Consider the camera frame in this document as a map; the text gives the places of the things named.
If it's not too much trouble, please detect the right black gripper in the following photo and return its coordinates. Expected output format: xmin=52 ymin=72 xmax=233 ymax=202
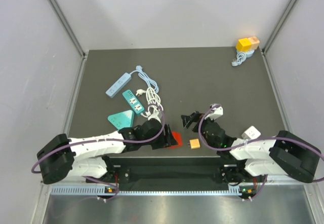
xmin=182 ymin=111 xmax=219 ymax=138

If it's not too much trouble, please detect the red plug adapter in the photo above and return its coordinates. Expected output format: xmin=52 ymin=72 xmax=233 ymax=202
xmin=166 ymin=131 xmax=183 ymax=149

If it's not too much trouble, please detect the orange plug adapter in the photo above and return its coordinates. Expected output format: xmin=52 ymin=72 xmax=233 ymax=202
xmin=188 ymin=139 xmax=200 ymax=150

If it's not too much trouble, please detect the teal triangular power strip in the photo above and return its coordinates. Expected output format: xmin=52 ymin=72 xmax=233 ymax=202
xmin=107 ymin=110 xmax=135 ymax=130

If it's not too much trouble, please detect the blue cable with plug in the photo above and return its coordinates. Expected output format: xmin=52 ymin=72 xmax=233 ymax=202
xmin=230 ymin=49 xmax=254 ymax=67

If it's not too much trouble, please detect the yellow cube socket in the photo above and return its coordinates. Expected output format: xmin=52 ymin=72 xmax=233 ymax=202
xmin=235 ymin=38 xmax=252 ymax=52

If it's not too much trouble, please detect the orange cube socket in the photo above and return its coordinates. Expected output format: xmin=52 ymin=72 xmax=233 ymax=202
xmin=248 ymin=36 xmax=260 ymax=50

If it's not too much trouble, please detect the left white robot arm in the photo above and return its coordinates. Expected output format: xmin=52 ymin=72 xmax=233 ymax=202
xmin=36 ymin=119 xmax=178 ymax=184

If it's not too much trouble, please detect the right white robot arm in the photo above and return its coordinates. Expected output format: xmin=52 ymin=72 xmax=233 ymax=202
xmin=181 ymin=111 xmax=321 ymax=183

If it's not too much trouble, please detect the white cube plug adapter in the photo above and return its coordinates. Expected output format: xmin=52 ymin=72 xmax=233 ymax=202
xmin=241 ymin=126 xmax=261 ymax=140

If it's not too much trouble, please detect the teal rectangular power strip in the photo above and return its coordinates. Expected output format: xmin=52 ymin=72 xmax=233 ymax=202
xmin=122 ymin=90 xmax=144 ymax=115

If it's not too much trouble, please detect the light blue power strip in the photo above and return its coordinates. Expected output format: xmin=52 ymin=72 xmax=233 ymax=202
xmin=105 ymin=72 xmax=132 ymax=98

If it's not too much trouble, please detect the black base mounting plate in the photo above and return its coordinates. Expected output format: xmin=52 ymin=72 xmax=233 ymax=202
xmin=100 ymin=165 xmax=264 ymax=183

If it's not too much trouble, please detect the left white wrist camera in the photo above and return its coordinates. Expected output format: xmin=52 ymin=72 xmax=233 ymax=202
xmin=148 ymin=110 xmax=163 ymax=122

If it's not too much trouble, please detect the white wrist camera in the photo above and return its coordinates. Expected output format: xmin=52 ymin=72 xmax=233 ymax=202
xmin=148 ymin=110 xmax=163 ymax=122
xmin=206 ymin=103 xmax=223 ymax=120

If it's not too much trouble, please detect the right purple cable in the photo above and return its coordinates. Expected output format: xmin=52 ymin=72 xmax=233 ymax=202
xmin=198 ymin=104 xmax=324 ymax=202

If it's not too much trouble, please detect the purple cable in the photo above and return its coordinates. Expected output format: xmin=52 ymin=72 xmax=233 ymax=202
xmin=31 ymin=104 xmax=167 ymax=202
xmin=198 ymin=104 xmax=324 ymax=202

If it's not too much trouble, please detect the white coiled power cable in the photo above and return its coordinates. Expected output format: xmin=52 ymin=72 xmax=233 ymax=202
xmin=134 ymin=87 xmax=165 ymax=118

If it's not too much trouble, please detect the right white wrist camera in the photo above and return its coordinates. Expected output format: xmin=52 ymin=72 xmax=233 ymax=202
xmin=206 ymin=103 xmax=223 ymax=120

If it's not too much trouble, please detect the light blue power cable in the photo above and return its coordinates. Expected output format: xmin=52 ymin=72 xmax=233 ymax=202
xmin=130 ymin=65 xmax=159 ymax=94

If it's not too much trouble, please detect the grey slotted cable duct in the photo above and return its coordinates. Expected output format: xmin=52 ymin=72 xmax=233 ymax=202
xmin=51 ymin=185 xmax=242 ymax=196

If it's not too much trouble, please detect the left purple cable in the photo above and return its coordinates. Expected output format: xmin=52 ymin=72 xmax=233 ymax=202
xmin=31 ymin=104 xmax=167 ymax=202

